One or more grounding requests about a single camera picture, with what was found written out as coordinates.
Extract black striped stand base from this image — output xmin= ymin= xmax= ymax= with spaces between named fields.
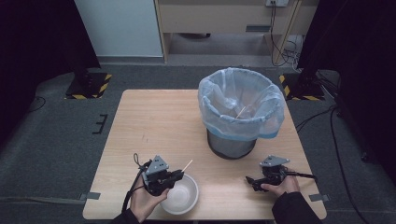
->
xmin=278 ymin=72 xmax=325 ymax=101
xmin=64 ymin=69 xmax=112 ymax=100

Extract right hand-held gripper cable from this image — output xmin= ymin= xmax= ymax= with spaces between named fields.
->
xmin=286 ymin=171 xmax=318 ymax=183

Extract white panel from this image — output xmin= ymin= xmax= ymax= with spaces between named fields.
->
xmin=74 ymin=0 xmax=164 ymax=58

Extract grey tape strip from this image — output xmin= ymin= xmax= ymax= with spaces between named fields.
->
xmin=308 ymin=193 xmax=331 ymax=203
xmin=78 ymin=191 xmax=102 ymax=201

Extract left hand-held gripper cable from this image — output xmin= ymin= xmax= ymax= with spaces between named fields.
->
xmin=120 ymin=152 xmax=153 ymax=214

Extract white power strip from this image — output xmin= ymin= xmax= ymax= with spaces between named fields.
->
xmin=285 ymin=35 xmax=304 ymax=61

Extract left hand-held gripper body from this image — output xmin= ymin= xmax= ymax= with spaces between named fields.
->
xmin=142 ymin=154 xmax=176 ymax=197

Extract light wooden cabinet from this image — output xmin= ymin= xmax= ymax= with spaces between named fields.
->
xmin=154 ymin=0 xmax=319 ymax=63

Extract black curtain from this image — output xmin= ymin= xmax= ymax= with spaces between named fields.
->
xmin=0 ymin=0 xmax=101 ymax=144
xmin=297 ymin=0 xmax=396 ymax=176

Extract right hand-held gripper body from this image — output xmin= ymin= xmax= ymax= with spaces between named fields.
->
xmin=261 ymin=154 xmax=290 ymax=185

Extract thin black floor cable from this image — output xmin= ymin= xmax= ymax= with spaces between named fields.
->
xmin=29 ymin=96 xmax=47 ymax=113

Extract hand-held gripper cable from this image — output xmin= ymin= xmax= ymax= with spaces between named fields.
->
xmin=286 ymin=171 xmax=318 ymax=183
xmin=120 ymin=152 xmax=153 ymax=214

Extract metal trash bin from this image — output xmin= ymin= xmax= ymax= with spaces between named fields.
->
xmin=206 ymin=128 xmax=258 ymax=161

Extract white bowl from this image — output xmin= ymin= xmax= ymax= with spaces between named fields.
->
xmin=160 ymin=173 xmax=200 ymax=216

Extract person's right hand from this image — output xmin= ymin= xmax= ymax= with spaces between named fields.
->
xmin=261 ymin=171 xmax=301 ymax=198

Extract person's left hand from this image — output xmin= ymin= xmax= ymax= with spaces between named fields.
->
xmin=129 ymin=186 xmax=171 ymax=223

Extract black power cables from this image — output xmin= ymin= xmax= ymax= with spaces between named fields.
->
xmin=269 ymin=1 xmax=301 ymax=68

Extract translucent blue bin bag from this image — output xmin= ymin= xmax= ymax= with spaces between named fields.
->
xmin=198 ymin=67 xmax=286 ymax=142

